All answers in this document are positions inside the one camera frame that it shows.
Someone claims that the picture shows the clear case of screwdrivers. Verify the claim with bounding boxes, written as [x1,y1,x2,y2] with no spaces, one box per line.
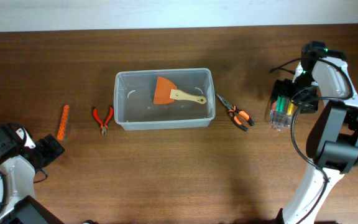
[269,96,295,131]

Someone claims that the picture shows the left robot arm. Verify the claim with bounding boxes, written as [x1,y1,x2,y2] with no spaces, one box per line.
[0,123,65,223]

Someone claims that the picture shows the orange-black needle nose pliers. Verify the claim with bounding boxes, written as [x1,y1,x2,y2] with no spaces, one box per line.
[216,94,254,131]

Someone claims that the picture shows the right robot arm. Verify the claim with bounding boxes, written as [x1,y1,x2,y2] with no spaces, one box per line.
[269,40,358,223]

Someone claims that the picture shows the orange scraper with wooden handle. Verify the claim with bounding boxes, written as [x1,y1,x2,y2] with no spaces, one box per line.
[154,77,207,105]

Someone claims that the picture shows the small red-handled cutting pliers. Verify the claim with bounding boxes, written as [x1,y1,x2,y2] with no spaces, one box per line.
[92,105,114,136]

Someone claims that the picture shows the clear plastic container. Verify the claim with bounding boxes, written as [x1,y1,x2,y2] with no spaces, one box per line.
[114,68,216,131]

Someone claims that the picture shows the orange drill bit holder strip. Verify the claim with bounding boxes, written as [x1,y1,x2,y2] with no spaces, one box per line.
[57,105,70,141]

